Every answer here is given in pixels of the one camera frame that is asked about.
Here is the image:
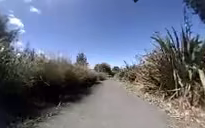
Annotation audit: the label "row of flax bushes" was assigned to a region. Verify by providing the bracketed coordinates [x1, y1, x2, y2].
[114, 13, 205, 111]

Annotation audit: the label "dry brown bushes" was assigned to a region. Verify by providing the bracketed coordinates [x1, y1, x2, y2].
[0, 8, 108, 128]

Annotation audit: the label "grey asphalt path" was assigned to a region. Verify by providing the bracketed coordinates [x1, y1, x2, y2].
[34, 79, 173, 128]

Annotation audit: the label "distant green trees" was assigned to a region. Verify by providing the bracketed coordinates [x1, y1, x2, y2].
[74, 52, 122, 76]

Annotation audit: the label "dry leaf-strewn verge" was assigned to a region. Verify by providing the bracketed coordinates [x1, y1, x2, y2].
[114, 78, 205, 128]

